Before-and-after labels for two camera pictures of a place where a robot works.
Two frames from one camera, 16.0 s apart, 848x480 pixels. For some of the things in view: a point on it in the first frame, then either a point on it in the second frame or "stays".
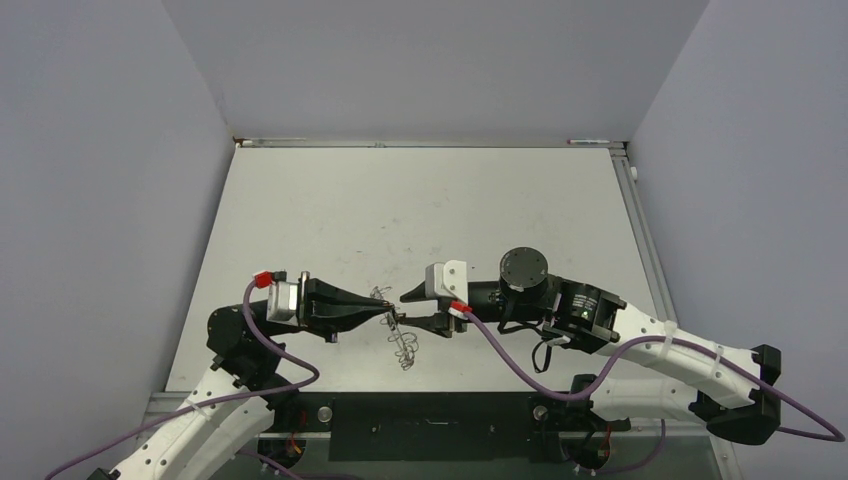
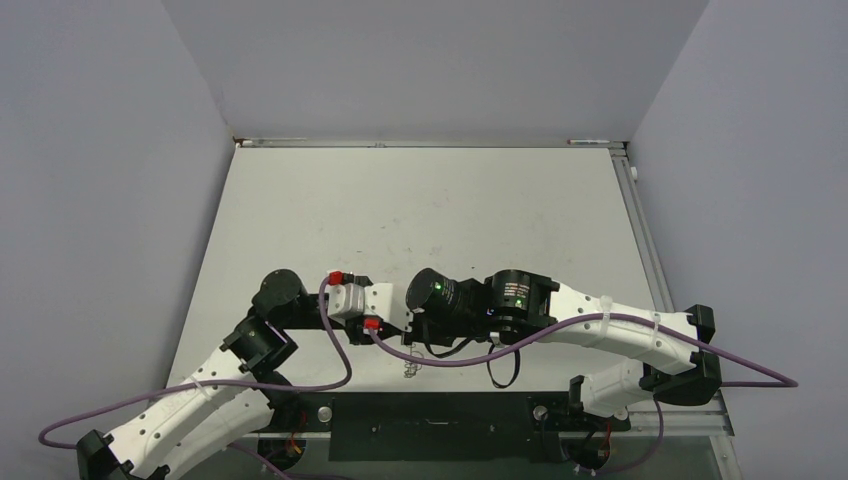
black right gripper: x=442 y=320 to x=416 y=334
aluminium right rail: x=647 y=239 stays
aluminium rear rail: x=422 y=144 stays
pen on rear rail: x=576 y=141 stays
